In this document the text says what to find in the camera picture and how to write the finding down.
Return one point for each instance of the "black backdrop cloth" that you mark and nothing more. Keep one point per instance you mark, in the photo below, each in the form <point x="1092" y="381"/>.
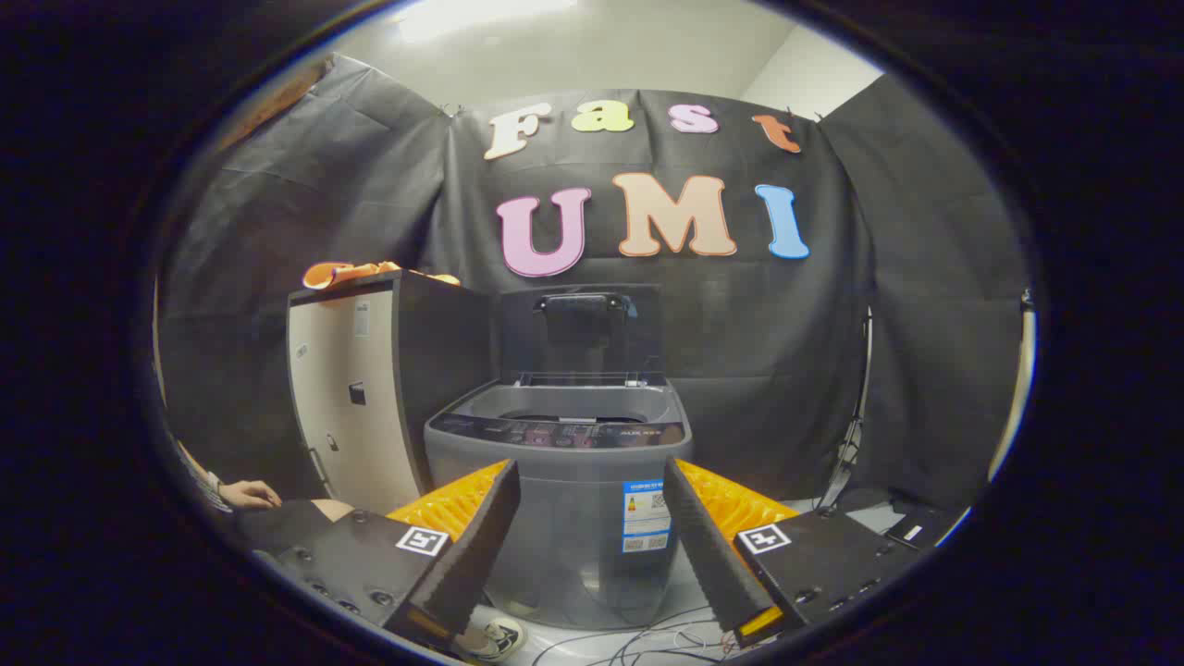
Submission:
<point x="740" y="324"/>

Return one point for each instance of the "dark washing machine lid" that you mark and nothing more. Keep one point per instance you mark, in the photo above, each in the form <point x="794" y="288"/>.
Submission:
<point x="583" y="342"/>

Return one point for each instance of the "grey washing machine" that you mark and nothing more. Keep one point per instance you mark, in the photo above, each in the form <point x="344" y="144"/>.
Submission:
<point x="573" y="518"/>

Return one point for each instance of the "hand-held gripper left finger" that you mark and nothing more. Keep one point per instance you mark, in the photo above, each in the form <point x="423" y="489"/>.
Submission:
<point x="462" y="555"/>

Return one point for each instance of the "orange polo shirt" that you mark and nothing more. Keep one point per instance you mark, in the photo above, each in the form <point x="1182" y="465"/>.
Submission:
<point x="333" y="274"/>

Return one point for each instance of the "beige and black cabinet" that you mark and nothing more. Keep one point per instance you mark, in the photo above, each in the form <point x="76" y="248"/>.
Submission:
<point x="351" y="416"/>

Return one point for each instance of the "black box on floor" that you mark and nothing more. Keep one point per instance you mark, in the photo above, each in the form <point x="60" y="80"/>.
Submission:
<point x="920" y="529"/>

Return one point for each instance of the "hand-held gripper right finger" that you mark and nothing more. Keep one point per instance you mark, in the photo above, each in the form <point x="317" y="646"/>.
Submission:
<point x="708" y="555"/>

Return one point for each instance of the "person's black and white shoe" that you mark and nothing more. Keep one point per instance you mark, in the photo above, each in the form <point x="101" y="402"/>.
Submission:
<point x="498" y="638"/>

